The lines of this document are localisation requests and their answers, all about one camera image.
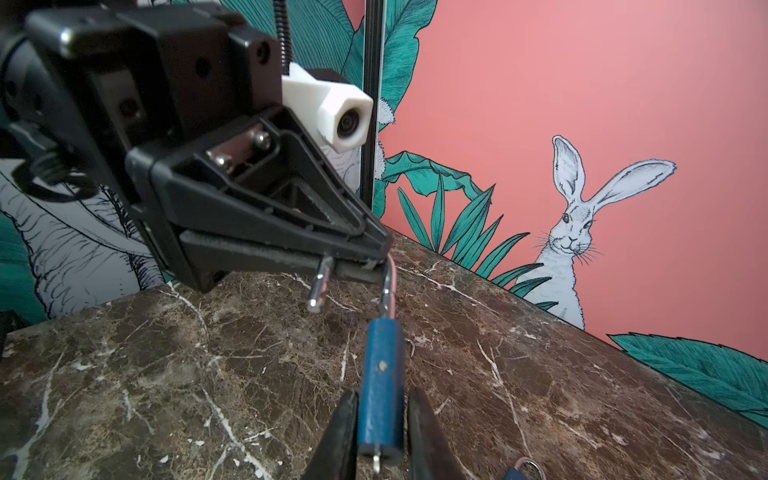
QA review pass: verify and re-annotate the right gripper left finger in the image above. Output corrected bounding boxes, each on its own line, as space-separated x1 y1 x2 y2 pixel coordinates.
301 390 359 480

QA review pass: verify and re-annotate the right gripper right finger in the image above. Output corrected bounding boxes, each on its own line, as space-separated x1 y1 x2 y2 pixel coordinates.
407 387 464 480

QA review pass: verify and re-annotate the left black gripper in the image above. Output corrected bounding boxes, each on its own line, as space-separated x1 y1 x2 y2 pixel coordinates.
1 1 393 292

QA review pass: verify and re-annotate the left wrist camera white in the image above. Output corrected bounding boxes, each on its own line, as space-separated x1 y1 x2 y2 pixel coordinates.
282 62 374 154

